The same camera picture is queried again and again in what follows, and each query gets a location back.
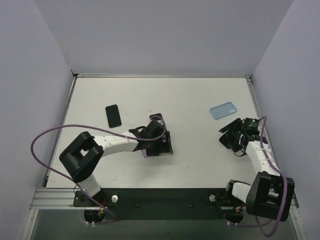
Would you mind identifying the light blue phone case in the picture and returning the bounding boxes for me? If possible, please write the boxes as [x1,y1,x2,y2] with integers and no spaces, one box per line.
[209,101,237,120]

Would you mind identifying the black smartphone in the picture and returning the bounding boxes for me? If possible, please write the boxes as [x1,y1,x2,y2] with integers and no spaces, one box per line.
[105,104,122,129]

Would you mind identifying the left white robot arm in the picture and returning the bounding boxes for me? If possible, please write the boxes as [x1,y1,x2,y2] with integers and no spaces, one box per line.
[59,120,173,206]

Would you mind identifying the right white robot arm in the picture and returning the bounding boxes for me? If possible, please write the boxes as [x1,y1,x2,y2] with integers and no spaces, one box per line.
[219,118,295,222]

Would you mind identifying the phone in white case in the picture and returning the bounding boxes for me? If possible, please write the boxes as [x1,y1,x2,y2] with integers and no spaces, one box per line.
[149,113,163,121]

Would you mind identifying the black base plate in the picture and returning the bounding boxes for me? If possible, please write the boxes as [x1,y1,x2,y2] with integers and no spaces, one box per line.
[73,187,254,223]

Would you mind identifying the aluminium table frame rail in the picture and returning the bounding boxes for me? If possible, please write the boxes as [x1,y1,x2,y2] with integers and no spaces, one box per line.
[29,73,300,211]

